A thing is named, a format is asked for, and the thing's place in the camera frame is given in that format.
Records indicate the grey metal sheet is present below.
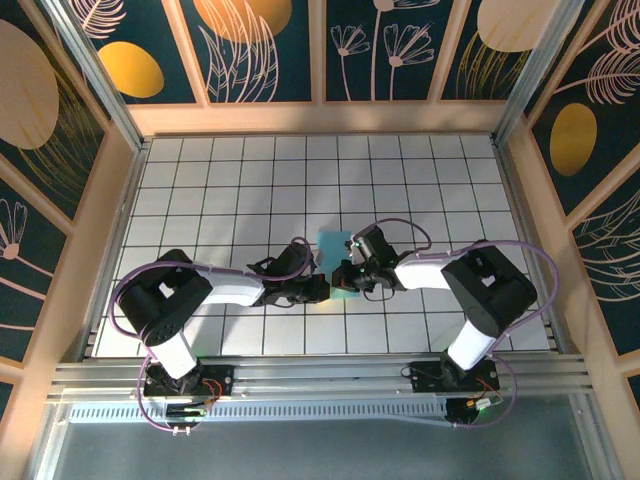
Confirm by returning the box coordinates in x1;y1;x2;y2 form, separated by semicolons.
49;419;596;480

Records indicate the aluminium side rail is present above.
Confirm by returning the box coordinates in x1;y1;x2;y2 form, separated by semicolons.
491;133;571;355
74;134;154;361

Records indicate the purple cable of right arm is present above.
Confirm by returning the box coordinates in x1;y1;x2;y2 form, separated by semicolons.
357;218;560;431

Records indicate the black round mount circuit board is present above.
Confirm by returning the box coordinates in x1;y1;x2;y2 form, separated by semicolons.
443;394;505;430

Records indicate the black base plate of left arm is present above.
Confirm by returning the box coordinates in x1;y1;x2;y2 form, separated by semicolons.
143;363;235;400

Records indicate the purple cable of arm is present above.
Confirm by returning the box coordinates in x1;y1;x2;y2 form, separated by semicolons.
357;218;560;431
109;236;316;434

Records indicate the aluminium upright post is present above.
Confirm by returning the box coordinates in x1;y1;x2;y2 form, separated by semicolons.
41;0;146;154
492;0;587;146

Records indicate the white slotted cable duct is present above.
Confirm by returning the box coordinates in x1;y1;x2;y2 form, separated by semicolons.
67;399;451;425

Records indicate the light blue cloth shirt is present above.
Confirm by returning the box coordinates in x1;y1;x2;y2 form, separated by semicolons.
315;228;361;301

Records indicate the wide aluminium extrusion beam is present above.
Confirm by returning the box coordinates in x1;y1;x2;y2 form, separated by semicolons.
47;352;599;401

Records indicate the black connector module green light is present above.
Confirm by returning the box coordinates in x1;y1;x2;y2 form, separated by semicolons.
163;399;210;426

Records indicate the black base plate of right arm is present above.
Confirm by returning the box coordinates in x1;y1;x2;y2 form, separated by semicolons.
408;359;500;394

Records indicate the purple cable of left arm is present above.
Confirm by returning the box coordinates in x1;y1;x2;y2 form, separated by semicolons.
109;236;316;434

